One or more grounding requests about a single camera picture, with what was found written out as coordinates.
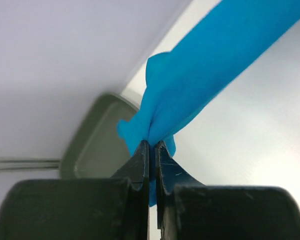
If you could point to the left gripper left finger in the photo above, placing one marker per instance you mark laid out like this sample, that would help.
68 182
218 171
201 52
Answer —
115 208

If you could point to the blue t shirt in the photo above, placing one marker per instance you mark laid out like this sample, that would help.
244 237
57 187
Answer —
226 98

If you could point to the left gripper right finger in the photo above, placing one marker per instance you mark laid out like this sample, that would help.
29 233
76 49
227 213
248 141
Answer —
190 210

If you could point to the left aluminium corner post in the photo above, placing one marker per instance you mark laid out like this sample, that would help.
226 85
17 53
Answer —
8 164

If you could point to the dark green plastic bin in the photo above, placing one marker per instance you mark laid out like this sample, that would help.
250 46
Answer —
96 150

